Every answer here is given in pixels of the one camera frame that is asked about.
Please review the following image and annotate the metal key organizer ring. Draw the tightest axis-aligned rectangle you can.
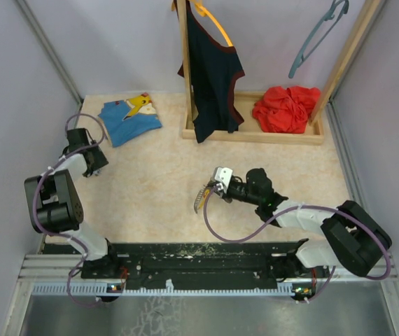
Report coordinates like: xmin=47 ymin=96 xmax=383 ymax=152
xmin=192 ymin=181 xmax=218 ymax=214

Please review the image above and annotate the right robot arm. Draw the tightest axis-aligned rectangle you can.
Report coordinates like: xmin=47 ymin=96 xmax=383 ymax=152
xmin=212 ymin=167 xmax=392 ymax=277

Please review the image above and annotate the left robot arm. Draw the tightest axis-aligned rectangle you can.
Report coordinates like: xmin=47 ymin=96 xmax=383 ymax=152
xmin=24 ymin=128 xmax=121 ymax=278

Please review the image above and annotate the blue pikachu shirt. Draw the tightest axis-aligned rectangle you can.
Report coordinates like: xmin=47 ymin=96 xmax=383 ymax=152
xmin=98 ymin=92 xmax=162 ymax=148

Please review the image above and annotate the wooden clothes rack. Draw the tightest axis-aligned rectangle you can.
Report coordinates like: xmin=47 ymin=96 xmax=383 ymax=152
xmin=171 ymin=1 xmax=384 ymax=146

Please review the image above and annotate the red crumpled cloth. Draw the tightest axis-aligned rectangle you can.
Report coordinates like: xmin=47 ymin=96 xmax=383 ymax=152
xmin=251 ymin=85 xmax=321 ymax=134

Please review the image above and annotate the dark navy tank top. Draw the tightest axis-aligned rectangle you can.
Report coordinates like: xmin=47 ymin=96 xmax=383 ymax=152
xmin=186 ymin=4 xmax=245 ymax=144

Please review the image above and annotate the teal clothes hanger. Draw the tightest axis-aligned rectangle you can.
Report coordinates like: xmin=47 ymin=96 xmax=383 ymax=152
xmin=288 ymin=0 xmax=350 ymax=79

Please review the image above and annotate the orange clothes hanger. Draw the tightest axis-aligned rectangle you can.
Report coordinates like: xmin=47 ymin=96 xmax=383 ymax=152
xmin=191 ymin=0 xmax=234 ymax=47

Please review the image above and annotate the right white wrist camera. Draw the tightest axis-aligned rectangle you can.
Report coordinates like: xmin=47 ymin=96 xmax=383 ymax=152
xmin=212 ymin=167 xmax=233 ymax=193

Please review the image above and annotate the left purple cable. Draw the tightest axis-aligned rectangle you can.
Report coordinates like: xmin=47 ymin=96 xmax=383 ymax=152
xmin=32 ymin=112 xmax=109 ymax=307

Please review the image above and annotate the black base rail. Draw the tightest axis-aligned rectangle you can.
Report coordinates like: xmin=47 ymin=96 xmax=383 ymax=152
xmin=41 ymin=239 xmax=375 ymax=291

